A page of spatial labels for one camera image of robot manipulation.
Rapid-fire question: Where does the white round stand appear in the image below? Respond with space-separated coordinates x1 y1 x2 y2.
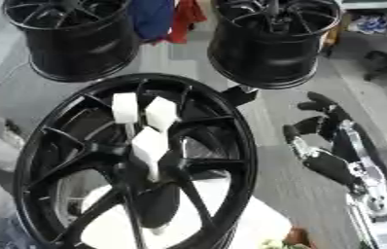
79 177 295 249

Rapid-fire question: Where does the red fabric item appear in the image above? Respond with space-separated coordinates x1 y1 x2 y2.
166 0 209 45

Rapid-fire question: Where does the blue fabric item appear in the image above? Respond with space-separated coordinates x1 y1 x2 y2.
126 0 177 43

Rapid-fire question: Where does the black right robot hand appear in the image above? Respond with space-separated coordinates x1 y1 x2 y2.
280 91 387 195

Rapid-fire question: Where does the white and blue bag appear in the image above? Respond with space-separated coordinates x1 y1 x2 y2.
348 14 387 35

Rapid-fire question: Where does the brown small object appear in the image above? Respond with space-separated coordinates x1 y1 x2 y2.
282 227 320 249

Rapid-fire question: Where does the black wheel rim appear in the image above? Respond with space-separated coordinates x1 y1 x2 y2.
207 0 343 90
1 0 143 83

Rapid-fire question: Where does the black wheel support bracket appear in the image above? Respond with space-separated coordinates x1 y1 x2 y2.
219 85 261 108

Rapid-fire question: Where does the large black spoked wheel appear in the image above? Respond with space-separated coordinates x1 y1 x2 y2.
11 72 261 249

